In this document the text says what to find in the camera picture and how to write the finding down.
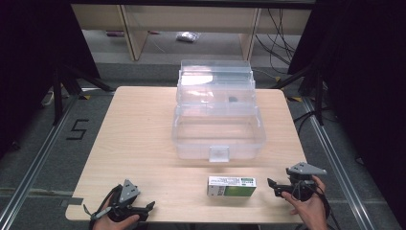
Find person's left hand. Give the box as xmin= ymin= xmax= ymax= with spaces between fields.
xmin=91 ymin=193 xmax=141 ymax=230

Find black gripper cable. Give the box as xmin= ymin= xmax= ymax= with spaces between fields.
xmin=314 ymin=183 xmax=343 ymax=230

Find clear plastic bag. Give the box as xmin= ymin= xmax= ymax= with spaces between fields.
xmin=175 ymin=31 xmax=201 ymax=43

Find grey wrist strap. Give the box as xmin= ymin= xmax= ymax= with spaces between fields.
xmin=82 ymin=203 xmax=113 ymax=221

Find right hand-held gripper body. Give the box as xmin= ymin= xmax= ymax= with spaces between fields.
xmin=284 ymin=161 xmax=328 ymax=202

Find black metal stand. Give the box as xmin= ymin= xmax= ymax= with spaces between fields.
xmin=52 ymin=65 xmax=116 ymax=126
xmin=271 ymin=63 xmax=327 ymax=127

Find black cables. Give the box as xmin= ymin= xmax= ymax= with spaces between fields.
xmin=254 ymin=9 xmax=298 ymax=66

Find person's right hand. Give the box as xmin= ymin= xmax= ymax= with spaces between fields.
xmin=281 ymin=174 xmax=328 ymax=230

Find clear plastic storage box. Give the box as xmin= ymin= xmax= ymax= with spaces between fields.
xmin=170 ymin=58 xmax=267 ymax=164

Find aluminium floor rail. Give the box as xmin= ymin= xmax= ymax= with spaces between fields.
xmin=0 ymin=92 xmax=80 ymax=230
xmin=301 ymin=96 xmax=374 ymax=230

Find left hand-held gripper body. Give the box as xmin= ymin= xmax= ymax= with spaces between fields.
xmin=107 ymin=178 xmax=151 ymax=223

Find green and white carton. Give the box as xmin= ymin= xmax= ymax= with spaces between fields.
xmin=206 ymin=175 xmax=258 ymax=198

